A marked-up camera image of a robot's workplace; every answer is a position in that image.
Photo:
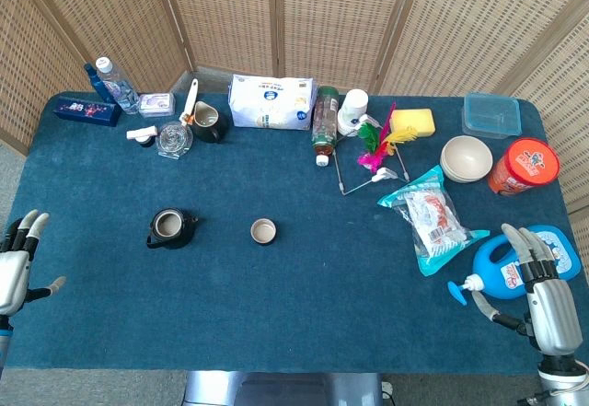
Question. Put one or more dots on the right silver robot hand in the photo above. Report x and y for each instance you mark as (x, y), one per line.
(550, 298)

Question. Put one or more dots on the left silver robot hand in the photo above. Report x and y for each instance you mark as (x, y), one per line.
(11, 272)

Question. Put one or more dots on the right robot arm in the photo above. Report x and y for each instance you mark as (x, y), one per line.
(561, 378)

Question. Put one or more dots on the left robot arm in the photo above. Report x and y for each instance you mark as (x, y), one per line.
(3, 339)

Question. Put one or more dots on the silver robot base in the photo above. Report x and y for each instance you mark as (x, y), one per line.
(283, 388)

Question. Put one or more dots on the black ceramic teapot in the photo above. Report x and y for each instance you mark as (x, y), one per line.
(169, 228)

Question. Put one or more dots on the blue detergent pump bottle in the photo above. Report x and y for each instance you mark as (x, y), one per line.
(499, 268)

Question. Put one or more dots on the orange red lidded canister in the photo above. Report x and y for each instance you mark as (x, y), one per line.
(522, 166)

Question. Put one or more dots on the teal snack packet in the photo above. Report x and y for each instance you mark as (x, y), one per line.
(430, 224)

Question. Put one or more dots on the beige bowl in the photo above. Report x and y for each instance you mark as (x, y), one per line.
(465, 158)

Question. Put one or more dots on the dark blue rectangular box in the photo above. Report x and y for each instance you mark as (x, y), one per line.
(85, 111)

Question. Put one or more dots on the clear blue plastic container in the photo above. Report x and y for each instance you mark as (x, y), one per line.
(491, 116)

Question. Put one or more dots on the dark blue slim bottle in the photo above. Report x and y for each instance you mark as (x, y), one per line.
(99, 84)

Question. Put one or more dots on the clear glass jar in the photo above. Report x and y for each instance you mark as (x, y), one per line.
(174, 140)

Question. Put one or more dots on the clear water bottle white cap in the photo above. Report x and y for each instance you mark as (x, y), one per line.
(118, 87)

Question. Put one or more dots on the small purple white box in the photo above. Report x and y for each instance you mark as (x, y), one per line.
(157, 104)

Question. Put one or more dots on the yellow sponge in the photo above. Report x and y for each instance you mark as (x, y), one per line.
(412, 122)

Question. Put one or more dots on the colourful feather shuttlecock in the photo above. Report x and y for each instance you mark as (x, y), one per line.
(379, 146)

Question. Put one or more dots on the black ceramic pitcher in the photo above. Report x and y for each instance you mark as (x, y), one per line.
(209, 123)

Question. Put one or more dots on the small brown tea cup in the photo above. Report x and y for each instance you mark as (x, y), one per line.
(263, 231)

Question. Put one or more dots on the blue table cloth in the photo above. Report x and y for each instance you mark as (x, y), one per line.
(294, 286)

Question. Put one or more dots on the white plastic jar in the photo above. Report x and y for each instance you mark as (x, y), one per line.
(354, 111)

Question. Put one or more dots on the brown tea drink bottle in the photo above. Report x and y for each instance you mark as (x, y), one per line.
(325, 120)

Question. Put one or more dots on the white tissue pack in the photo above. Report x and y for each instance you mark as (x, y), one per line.
(271, 102)

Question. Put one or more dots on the woven bamboo folding screen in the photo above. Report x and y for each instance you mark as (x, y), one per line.
(294, 19)

